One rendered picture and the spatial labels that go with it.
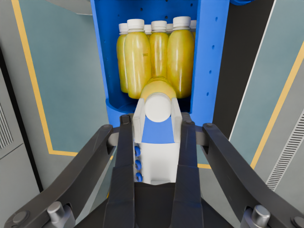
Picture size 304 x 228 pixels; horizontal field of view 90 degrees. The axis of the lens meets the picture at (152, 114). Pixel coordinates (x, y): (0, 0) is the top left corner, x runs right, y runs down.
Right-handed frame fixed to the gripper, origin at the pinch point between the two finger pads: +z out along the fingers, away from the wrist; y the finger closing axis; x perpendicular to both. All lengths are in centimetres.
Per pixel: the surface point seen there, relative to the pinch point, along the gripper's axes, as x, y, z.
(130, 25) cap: 12.7, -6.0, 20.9
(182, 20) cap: 13.2, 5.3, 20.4
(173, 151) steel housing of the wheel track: -35, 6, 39
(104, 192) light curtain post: -66, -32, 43
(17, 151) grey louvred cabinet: -91, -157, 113
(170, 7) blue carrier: 18.5, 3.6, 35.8
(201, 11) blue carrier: 12.8, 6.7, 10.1
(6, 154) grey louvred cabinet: -87, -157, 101
